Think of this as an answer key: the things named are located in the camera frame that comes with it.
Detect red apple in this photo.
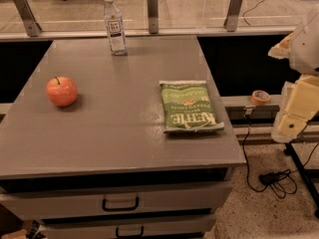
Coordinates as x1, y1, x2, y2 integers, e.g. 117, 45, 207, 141
46, 77, 78, 107

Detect black floor cable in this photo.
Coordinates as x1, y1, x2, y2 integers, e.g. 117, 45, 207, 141
241, 0, 283, 27

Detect left metal railing bracket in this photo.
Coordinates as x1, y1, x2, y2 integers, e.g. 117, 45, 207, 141
13, 0, 42, 37

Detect upper grey drawer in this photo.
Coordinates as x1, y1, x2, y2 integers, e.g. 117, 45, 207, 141
0, 182, 231, 220

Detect clear plastic water bottle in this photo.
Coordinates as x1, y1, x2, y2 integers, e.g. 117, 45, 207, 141
104, 0, 127, 56

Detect orange tape roll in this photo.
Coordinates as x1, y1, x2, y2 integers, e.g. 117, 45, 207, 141
251, 90, 270, 106

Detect lower grey drawer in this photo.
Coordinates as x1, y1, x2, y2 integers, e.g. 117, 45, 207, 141
40, 214, 216, 239

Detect right metal railing bracket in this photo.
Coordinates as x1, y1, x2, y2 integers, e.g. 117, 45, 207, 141
223, 0, 243, 32

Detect black stand leg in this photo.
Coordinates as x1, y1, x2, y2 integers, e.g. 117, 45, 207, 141
284, 143, 319, 219

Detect black power cable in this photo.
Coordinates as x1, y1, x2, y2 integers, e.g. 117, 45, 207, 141
241, 114, 319, 200

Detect metal railing bracket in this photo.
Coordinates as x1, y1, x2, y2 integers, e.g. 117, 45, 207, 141
147, 0, 159, 34
223, 0, 243, 32
13, 0, 42, 37

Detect green Kettle chips bag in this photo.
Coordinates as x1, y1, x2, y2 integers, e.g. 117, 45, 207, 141
159, 81, 224, 133

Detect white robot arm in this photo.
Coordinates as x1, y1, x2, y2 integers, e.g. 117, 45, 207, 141
268, 5, 319, 143

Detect middle metal railing bracket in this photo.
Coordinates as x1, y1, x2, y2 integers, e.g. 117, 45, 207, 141
147, 0, 159, 34

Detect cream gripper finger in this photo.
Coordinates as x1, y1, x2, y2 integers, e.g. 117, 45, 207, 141
268, 33, 293, 60
271, 75, 319, 143

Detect grey drawer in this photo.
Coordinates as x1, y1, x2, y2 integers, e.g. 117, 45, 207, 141
0, 182, 231, 220
40, 214, 216, 239

